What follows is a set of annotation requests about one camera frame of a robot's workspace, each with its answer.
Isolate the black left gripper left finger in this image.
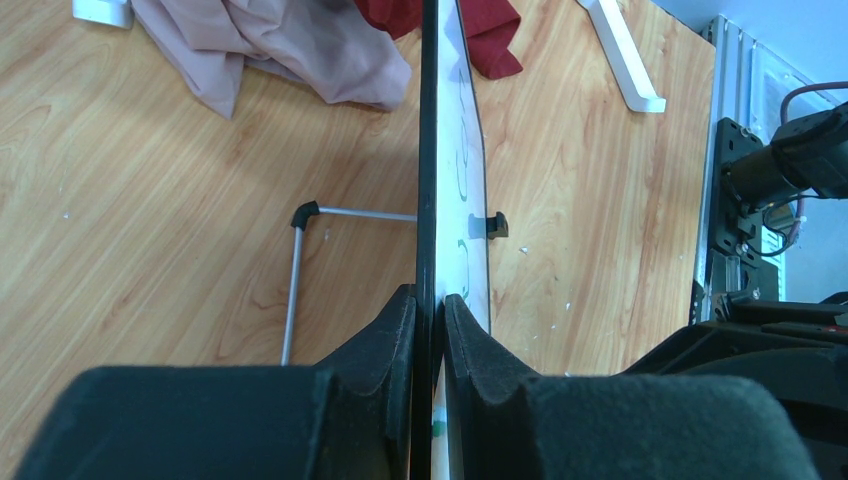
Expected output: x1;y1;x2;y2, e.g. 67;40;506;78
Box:
16;285;416;479

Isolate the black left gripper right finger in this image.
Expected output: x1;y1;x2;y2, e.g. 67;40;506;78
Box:
444;294;818;479

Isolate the red hanging shirt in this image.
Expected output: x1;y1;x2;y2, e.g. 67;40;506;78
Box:
355;0;523;80

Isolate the white clothes rack base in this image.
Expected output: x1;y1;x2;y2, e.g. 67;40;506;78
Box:
71;0;666;113

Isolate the pink hanging garment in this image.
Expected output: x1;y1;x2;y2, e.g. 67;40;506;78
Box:
132;1;412;118

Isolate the white whiteboard black frame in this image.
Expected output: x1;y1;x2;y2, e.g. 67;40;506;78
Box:
280;0;510;480

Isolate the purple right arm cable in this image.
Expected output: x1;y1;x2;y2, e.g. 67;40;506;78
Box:
778;80;848;246

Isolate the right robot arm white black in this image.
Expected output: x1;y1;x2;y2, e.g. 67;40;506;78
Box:
633;105;847;479

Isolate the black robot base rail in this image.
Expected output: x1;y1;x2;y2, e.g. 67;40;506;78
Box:
688;13;848;326

